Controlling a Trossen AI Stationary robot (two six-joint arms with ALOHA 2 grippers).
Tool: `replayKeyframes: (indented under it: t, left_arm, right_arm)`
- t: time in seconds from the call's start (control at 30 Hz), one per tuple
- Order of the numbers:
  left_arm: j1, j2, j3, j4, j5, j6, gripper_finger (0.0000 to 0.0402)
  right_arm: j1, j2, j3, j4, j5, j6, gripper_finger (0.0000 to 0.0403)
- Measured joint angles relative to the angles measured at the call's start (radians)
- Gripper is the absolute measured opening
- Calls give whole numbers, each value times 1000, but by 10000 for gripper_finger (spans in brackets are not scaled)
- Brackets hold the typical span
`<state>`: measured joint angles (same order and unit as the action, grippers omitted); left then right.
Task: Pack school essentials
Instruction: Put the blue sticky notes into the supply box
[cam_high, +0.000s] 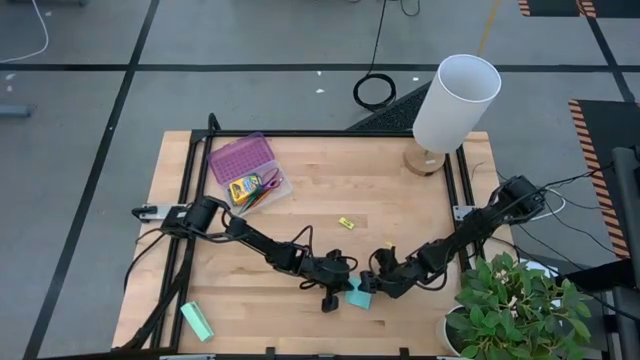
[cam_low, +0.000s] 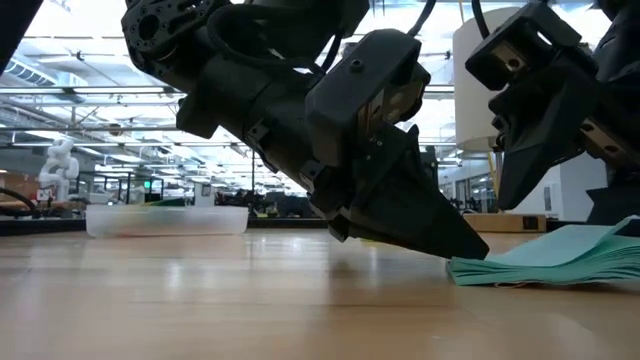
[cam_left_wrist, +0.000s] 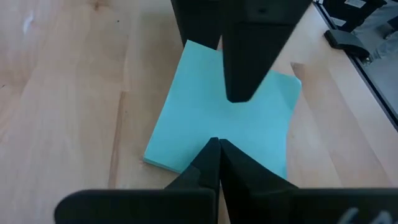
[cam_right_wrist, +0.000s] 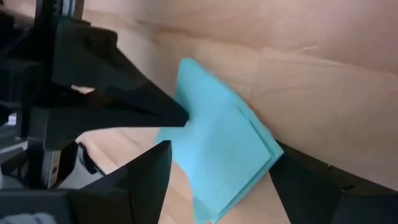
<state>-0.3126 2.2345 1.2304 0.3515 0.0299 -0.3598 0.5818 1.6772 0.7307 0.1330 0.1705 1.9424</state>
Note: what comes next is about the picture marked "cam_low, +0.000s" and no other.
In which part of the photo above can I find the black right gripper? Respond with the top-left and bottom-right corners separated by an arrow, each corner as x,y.
464,0 -> 640,211

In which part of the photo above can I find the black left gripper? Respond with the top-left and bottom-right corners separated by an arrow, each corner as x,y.
174,27 -> 432,244

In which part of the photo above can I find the light blue sticky note pad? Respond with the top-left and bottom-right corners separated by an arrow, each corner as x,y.
446,214 -> 640,289

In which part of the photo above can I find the clear plastic container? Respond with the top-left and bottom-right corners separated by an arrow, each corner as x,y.
84,203 -> 250,239

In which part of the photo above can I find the white robot figure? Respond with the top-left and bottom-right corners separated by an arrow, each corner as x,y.
38,137 -> 80,202

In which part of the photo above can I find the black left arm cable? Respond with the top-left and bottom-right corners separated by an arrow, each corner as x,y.
206,2 -> 351,74

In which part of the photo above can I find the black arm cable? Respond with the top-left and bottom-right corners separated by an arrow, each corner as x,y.
470,0 -> 490,40
206,2 -> 351,74

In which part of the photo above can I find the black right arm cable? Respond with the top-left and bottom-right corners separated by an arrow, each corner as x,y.
470,0 -> 490,40

